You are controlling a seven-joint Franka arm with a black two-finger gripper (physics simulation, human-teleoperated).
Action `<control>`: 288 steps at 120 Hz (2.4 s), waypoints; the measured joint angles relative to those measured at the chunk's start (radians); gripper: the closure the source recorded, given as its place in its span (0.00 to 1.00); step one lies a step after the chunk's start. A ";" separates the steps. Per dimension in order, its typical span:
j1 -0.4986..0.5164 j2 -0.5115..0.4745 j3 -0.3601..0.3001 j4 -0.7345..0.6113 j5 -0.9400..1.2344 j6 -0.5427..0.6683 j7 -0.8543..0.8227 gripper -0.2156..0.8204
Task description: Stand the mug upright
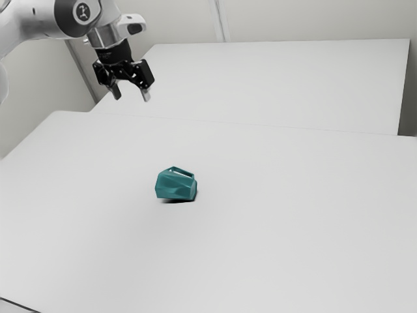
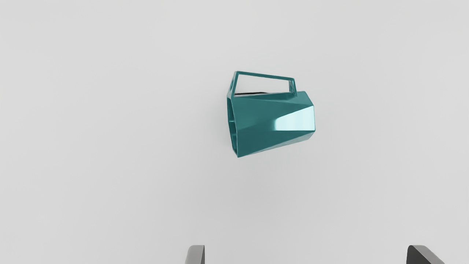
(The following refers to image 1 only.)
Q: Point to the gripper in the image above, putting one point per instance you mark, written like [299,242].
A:
[114,53]

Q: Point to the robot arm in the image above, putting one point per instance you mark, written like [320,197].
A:
[39,19]

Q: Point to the teal faceted mug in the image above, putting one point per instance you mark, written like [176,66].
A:
[176,186]

